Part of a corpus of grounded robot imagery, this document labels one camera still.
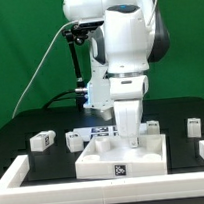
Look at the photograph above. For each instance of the white U-shaped fence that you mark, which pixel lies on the white U-shaped fence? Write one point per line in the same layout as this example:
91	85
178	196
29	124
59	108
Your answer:
114	191

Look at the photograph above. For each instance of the white fiducial marker sheet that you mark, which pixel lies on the white fiducial marker sheet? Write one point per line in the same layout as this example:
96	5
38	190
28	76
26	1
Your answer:
89	132

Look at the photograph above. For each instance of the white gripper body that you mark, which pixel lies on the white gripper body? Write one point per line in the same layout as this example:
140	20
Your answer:
127	95

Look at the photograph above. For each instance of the black mounted camera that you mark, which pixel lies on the black mounted camera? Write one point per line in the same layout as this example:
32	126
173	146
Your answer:
90	25

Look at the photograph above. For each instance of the white square table top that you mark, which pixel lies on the white square table top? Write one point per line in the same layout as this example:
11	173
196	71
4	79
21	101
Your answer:
112	157

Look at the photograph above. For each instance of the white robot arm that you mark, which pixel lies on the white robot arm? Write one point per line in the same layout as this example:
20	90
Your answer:
125	36

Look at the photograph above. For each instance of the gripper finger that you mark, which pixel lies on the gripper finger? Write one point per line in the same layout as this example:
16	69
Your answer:
133	142

